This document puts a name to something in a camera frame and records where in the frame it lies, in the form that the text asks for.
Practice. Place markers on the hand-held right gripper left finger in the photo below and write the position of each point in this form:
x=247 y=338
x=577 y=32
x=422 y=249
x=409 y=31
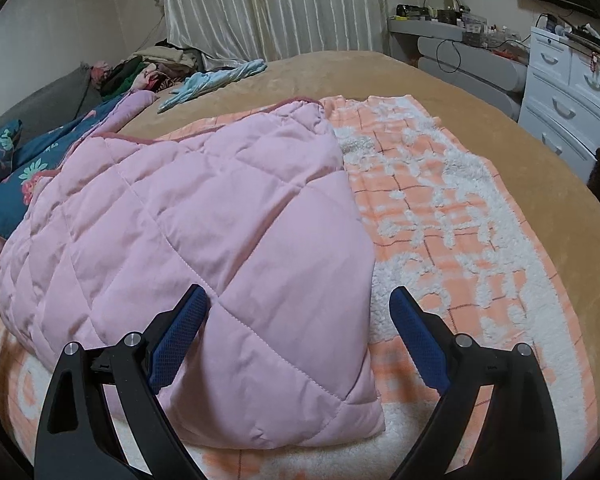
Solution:
x=180 y=340

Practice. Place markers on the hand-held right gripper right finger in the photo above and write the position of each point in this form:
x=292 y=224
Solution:
x=420 y=345

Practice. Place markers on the pink quilted jacket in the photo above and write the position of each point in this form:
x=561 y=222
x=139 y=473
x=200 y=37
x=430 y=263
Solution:
x=180 y=220

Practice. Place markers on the pile of mixed clothes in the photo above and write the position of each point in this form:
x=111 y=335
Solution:
x=155 y=67

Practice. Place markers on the dark blue floral quilt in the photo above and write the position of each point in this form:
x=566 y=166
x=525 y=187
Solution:
x=10 y=180

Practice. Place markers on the orange checked fleece blanket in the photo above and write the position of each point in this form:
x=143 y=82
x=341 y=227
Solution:
x=455 y=220

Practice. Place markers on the grey padded headboard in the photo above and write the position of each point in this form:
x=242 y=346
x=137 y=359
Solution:
x=40 y=100

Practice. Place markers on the light blue garment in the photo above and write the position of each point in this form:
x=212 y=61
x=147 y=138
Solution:
x=205 y=82

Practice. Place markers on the brown covered bed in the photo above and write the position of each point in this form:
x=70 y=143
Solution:
x=380 y=72

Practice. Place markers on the grey dressing table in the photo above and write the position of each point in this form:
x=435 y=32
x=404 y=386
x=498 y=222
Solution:
x=480 y=67

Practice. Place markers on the white drawer chest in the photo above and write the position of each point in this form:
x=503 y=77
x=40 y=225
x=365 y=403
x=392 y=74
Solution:
x=555 y=85

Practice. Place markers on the clutter of small table things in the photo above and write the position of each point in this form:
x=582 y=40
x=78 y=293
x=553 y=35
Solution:
x=470 y=25

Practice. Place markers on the white pleated curtain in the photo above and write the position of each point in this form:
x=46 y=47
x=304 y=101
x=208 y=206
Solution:
x=280 y=5

